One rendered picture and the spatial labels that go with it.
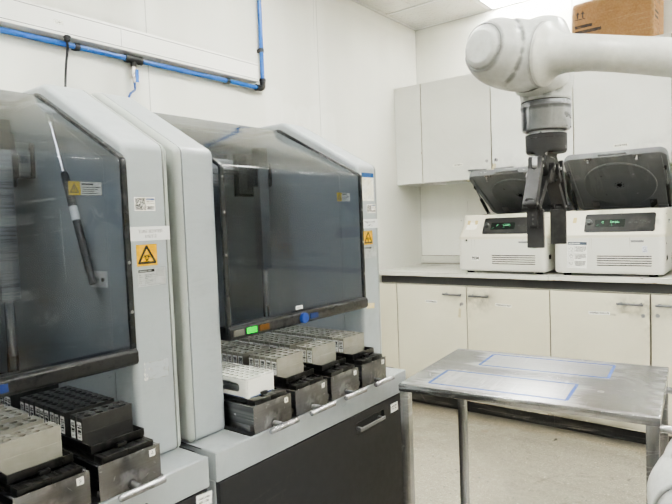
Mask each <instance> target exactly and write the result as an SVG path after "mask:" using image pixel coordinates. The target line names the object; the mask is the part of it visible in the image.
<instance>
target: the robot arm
mask: <svg viewBox="0 0 672 504"><path fill-rule="evenodd" d="M465 62H466V65H467V67H468V69H469V71H470V72H471V73H472V75H473V76H474V77H475V78H477V79H478V80H479V81H480V82H482V83H484V84H486V85H488V86H491V87H493V88H496V89H500V90H505V91H510V92H515V93H516V95H518V96H519V97H520V102H521V108H520V111H521V131H522V133H524V134H529V135H527V136H525V146H526V154H527V155H529V156H535V157H529V158H528V171H527V178H526V184H525V191H524V197H523V203H522V205H523V206H522V210H523V211H527V247H528V248H544V247H545V221H544V209H541V208H542V204H543V200H544V196H545V192H546V188H547V190H548V194H549V197H550V201H551V204H552V208H553V209H551V210H550V231H551V244H567V216H566V210H570V205H569V200H568V194H567V188H566V182H565V175H564V162H563V160H558V158H557V155H558V154H562V153H565V152H566V151H567V148H568V147H567V132H564V131H567V130H569V129H570V128H571V93H572V88H573V85H574V77H575V72H584V71H599V72H618V73H628V74H639V75H650V76H660V77H671V78H672V37H653V36H630V35H607V34H576V33H571V32H570V29H569V27H568V24H567V22H566V21H565V20H564V19H563V18H562V17H559V16H555V15H542V16H537V17H534V18H532V19H523V18H517V17H516V18H514V19H510V18H506V17H498V18H492V19H489V20H486V21H484V22H482V23H480V24H479V25H477V26H476V27H475V28H474V29H473V30H472V32H471V33H470V35H469V37H468V40H467V44H466V48H465ZM647 503H648V504H672V439H671V440H670V442H669V443H668V445H667V447H666V449H665V451H664V454H663V455H662V456H661V457H660V459H659V460H658V461H657V463H656V465H655V466H654V468H653V469H652V471H651V473H650V475H649V478H648V482H647Z"/></svg>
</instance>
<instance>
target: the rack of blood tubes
mask: <svg viewBox="0 0 672 504"><path fill-rule="evenodd" d="M222 375H223V393H227V394H231V395H236V396H240V397H244V398H246V399H250V397H252V396H255V395H257V396H258V394H260V391H263V390H268V392H269V390H271V391H272V389H273V390H274V372H273V370H268V369H263V368H257V367H252V366H246V365H241V364H235V363H230V362H224V361H222ZM260 395H261V394H260Z"/></svg>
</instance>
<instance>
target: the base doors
mask: <svg viewBox="0 0 672 504"><path fill-rule="evenodd" d="M442 293H448V294H461V297H460V296H448V295H442ZM472 294H473V295H476V296H486V295H488V296H489V297H488V298H478V297H468V295H472ZM426 300H436V301H437V303H427V302H426ZM461 302H463V305H461V306H460V305H459V303H461ZM619 302H622V303H629V304H640V303H642V304H643V307H641V306H624V305H616V303H619ZM495 303H500V304H509V305H512V308H509V307H500V306H495ZM658 304H661V305H672V295H655V294H652V295H651V336H652V366H660V367H669V378H668V387H672V308H666V307H655V305H658ZM459 308H460V309H461V318H460V317H458V312H459ZM380 310H381V339H382V356H383V357H384V356H386V366H387V367H394V368H396V369H404V370H405V371H406V379H408V378H409V377H411V376H413V375H414V374H416V373H418V372H419V371H421V370H423V369H424V368H426V367H428V366H430V365H431V364H433V363H435V362H436V361H438V360H440V359H441V358H443V357H445V356H447V355H448V354H450V353H452V352H453V351H455V350H457V349H459V348H460V349H471V350H482V351H493V352H505V353H516V354H527V355H538V356H549V357H560V358H571V359H582V360H594V361H605V362H616V363H627V364H638V365H649V366H651V340H650V295H648V294H626V293H605V292H583V291H562V290H535V289H510V288H485V287H464V286H442V285H419V284H393V283H380ZM588 311H603V312H610V315H596V314H589V313H588ZM550 312H551V315H550ZM642 314H645V318H642V317H641V315H642ZM656 314H659V315H660V317H659V318H656V316H655V315H656ZM470 402H476V401H470ZM476 403H482V404H488V405H494V406H499V407H505V408H511V409H517V410H523V411H529V412H534V413H540V414H546V415H553V416H558V417H563V418H569V419H574V420H580V421H585V422H590V423H596V424H601V425H607V426H612V427H617V428H623V429H628V430H634V431H639V432H645V433H646V425H641V424H634V423H627V422H619V421H612V420H605V419H598V418H591V417H584V416H576V415H569V414H562V413H555V412H548V411H540V410H533V409H526V408H519V407H512V406H505V405H497V404H490V403H483V402H476Z"/></svg>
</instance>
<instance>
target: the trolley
mask: <svg viewBox="0 0 672 504"><path fill-rule="evenodd" d="M668 378H669V367H660V366H649V365H638V364H627V363H616V362H605V361H594V360H582V359H571V358H560V357H549V356H538V355H527V354H516V353H505V352H493V351H482V350H471V349H460V348H459V349H457V350H455V351H453V352H452V353H450V354H448V355H447V356H445V357H443V358H441V359H440V360H438V361H436V362H435V363H433V364H431V365H430V366H428V367H426V368H424V369H423V370H421V371H419V372H418V373H416V374H414V375H413V376H411V377H409V378H408V379H406V380H404V381H402V382H401V383H399V384H398V386H399V391H400V408H401V438H402V469H403V500H404V504H415V476H414V445H413V413H412V393H418V394H426V395H433V396H440V397H447V398H454V399H458V428H459V465H460V502H461V504H470V490H469V453H468V415H467V400H469V401H476V402H483V403H490V404H497V405H505V406H512V407H519V408H526V409H533V410H540V411H548V412H555V413H562V414H569V415H576V416H584V417H591V418H598V419H605V420H612V421H619V422H627V423H634V424H641V425H646V504H648V503H647V482H648V478H649V475H650V473H651V471H652V469H653V468H654V466H655V465H656V463H657V461H658V460H659V459H660V457H661V456H662V455H663V454H664V451H665V449H666V447H667V445H668V443H669V434H672V426H671V425H669V423H668V394H672V387H668Z"/></svg>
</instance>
